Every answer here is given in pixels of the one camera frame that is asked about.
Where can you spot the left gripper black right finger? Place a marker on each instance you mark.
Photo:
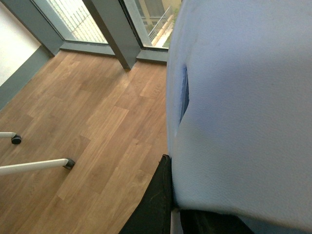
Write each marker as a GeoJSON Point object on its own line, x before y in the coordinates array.
{"type": "Point", "coordinates": [202, 222]}

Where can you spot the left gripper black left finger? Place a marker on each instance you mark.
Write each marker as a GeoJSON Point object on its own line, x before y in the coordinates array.
{"type": "Point", "coordinates": [153, 213]}

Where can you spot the light blue slipper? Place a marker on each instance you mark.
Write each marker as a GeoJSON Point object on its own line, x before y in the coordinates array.
{"type": "Point", "coordinates": [239, 111]}

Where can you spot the white chair frame with casters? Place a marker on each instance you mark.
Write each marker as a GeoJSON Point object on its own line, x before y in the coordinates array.
{"type": "Point", "coordinates": [15, 138]}

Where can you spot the white chair leg with caster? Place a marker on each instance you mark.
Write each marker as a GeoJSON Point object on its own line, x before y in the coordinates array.
{"type": "Point", "coordinates": [33, 166]}

